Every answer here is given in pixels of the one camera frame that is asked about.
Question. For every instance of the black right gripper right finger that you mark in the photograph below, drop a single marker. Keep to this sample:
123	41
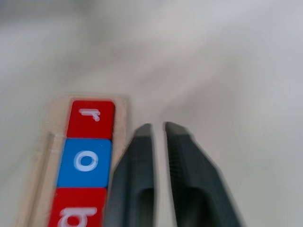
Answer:
196	184

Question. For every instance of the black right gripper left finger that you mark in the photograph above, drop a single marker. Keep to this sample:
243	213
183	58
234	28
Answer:
132	184

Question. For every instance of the red letter b block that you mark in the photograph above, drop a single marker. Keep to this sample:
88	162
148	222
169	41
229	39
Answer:
77	208

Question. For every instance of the blue letter o block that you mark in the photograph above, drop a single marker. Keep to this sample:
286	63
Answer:
84	163

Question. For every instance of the red letter r block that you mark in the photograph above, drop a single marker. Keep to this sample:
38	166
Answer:
91	119

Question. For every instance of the light wooden tray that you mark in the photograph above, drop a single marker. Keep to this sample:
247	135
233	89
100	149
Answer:
42	165

